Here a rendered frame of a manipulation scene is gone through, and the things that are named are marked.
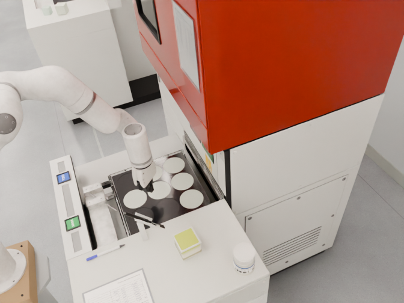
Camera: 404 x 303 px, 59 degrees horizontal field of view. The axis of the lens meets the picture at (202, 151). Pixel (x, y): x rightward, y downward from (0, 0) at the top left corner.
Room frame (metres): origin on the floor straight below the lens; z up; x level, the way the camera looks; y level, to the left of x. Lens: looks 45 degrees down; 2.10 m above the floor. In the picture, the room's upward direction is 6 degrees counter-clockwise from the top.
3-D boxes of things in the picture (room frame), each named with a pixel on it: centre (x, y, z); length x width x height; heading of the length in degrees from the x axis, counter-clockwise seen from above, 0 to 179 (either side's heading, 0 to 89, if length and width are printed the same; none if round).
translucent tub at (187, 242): (0.67, 0.08, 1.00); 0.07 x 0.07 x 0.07; 23
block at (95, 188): (1.05, 0.50, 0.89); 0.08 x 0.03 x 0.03; 109
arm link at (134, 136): (0.96, 0.23, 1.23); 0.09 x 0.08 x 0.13; 18
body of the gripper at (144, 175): (0.96, 0.23, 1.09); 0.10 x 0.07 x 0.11; 151
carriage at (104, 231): (0.90, 0.45, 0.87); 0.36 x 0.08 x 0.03; 19
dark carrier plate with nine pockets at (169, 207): (1.01, 0.20, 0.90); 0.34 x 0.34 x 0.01; 19
